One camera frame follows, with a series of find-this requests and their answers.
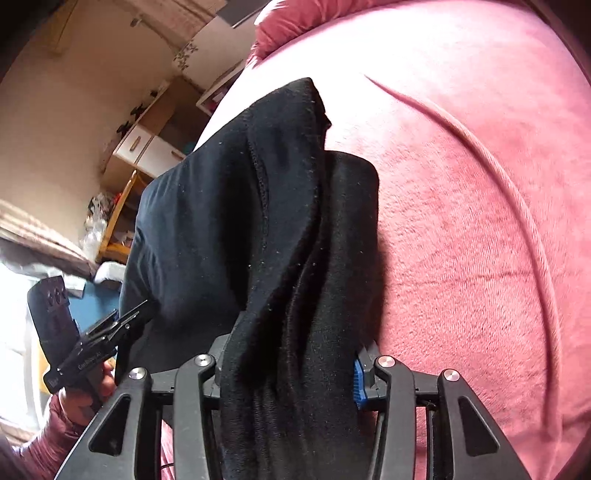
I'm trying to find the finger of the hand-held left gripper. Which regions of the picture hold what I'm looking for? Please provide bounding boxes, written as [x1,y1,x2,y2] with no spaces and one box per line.
[104,305,161,352]
[84,300,149,340]

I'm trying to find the blue plastic box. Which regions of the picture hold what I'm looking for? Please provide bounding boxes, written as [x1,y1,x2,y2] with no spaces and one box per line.
[67,279,123,335]

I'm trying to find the pink bed blanket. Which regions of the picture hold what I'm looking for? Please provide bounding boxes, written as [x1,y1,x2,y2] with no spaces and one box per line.
[159,0,585,480]

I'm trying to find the patterned curtain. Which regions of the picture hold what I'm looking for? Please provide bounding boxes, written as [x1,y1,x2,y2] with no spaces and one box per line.
[124,0,232,51]

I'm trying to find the black pants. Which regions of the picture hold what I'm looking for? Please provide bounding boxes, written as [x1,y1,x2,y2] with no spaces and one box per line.
[113,78,386,480]

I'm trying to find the white bedside shelf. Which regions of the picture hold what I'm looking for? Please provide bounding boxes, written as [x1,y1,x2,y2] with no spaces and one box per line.
[196,60,247,114]

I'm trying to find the brown patterned cloth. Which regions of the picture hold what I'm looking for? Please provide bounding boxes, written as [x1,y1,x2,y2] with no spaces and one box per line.
[0,198,100,278]

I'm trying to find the person's left forearm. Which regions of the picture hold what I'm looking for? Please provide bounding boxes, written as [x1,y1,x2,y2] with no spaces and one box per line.
[0,392,100,480]

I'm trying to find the white cloth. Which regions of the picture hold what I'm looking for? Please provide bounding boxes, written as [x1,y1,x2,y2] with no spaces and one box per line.
[95,261,127,284]

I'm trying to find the person's left hand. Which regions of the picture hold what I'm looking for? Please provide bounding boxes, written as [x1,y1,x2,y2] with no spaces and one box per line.
[62,362,116,428]

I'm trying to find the pile of clear bags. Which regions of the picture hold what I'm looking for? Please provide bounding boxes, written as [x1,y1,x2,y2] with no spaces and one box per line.
[83,194,116,250]

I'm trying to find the wooden chair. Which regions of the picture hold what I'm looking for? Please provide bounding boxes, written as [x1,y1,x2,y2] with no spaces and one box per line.
[95,171,151,264]

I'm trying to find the floral wall sticker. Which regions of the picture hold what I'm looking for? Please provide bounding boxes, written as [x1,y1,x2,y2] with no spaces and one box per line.
[173,41,199,72]

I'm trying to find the wooden cabinet with white drawers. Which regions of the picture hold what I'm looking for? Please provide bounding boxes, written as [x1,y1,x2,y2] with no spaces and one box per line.
[99,76,211,195]

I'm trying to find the red duvet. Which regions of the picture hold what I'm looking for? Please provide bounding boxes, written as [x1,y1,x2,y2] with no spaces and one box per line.
[252,0,393,58]

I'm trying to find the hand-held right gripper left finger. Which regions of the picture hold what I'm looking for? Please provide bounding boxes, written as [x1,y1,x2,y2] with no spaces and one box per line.
[54,333,232,480]

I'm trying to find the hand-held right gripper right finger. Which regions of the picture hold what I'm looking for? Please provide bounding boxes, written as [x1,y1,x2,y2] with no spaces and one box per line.
[352,340,532,480]

